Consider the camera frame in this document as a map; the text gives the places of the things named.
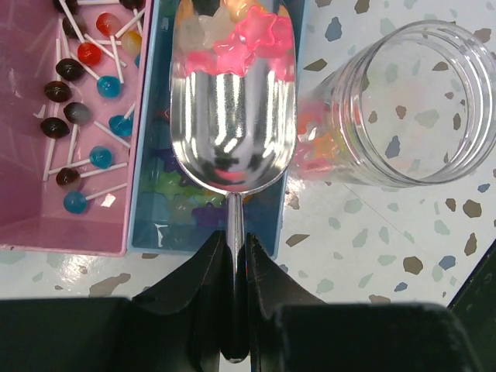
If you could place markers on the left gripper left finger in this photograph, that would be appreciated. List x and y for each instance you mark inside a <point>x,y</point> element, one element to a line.
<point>153,331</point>

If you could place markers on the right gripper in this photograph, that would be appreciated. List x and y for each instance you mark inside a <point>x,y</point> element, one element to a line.
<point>474,306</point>

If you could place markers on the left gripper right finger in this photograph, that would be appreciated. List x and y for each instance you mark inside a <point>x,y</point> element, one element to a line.
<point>293,330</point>

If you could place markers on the clear plastic jar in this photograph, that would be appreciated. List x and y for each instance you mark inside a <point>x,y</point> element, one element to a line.
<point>416,108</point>

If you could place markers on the metal candy scoop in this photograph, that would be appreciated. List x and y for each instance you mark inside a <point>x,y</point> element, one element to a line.
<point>232,116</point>

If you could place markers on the four-compartment candy tray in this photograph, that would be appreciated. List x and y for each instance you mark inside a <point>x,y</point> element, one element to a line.
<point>135,127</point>

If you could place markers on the star candies pile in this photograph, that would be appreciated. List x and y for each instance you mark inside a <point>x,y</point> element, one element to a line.
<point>236,42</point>

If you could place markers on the lollipops pile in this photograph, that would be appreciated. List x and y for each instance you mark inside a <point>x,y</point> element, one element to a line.
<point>92,98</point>

